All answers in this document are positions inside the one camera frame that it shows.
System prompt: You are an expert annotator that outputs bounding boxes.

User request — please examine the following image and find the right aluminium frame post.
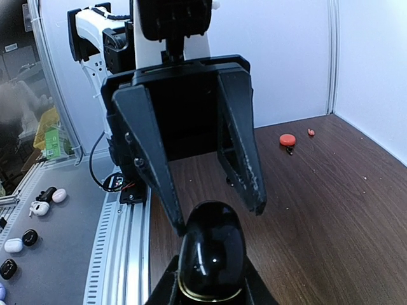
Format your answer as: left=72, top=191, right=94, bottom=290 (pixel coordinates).
left=327, top=0, right=340, bottom=114

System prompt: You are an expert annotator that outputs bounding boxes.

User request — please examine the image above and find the green box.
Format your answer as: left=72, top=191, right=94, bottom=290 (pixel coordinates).
left=45, top=128, right=69, bottom=160

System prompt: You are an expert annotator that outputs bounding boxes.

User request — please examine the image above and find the front aluminium rail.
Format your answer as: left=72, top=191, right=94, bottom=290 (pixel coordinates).
left=83, top=188, right=151, bottom=304

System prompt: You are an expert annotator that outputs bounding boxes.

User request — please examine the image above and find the pink earbud case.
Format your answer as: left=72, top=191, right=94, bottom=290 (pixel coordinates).
left=52, top=188, right=67, bottom=203

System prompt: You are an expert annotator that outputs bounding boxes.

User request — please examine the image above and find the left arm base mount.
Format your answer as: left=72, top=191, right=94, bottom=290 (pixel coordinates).
left=102, top=172, right=147, bottom=205

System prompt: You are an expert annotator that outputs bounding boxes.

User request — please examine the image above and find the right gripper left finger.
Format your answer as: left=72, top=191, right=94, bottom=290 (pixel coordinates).
left=145, top=255, right=181, bottom=305

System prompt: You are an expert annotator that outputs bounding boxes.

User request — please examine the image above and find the orange round case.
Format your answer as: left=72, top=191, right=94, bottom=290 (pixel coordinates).
left=279, top=133, right=296, bottom=147

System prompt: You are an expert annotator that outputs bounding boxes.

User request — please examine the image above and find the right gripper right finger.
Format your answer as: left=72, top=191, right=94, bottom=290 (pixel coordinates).
left=243, top=257, right=279, bottom=305

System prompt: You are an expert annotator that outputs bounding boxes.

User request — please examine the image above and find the black earbud charging case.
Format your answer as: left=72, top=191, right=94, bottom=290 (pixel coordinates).
left=177, top=201, right=246, bottom=302

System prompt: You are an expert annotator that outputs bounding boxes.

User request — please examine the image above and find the white earbud case open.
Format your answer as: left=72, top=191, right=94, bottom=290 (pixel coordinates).
left=29, top=201, right=50, bottom=217

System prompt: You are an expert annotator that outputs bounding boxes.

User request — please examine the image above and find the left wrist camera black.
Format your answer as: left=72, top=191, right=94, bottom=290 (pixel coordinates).
left=133, top=1, right=213, bottom=67

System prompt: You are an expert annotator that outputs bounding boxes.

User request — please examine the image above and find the white earbud case closed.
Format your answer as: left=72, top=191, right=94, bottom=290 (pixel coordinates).
left=4, top=238, right=24, bottom=254

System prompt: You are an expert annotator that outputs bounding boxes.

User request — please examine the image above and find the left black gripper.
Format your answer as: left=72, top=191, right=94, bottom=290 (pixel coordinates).
left=101, top=55, right=267, bottom=237

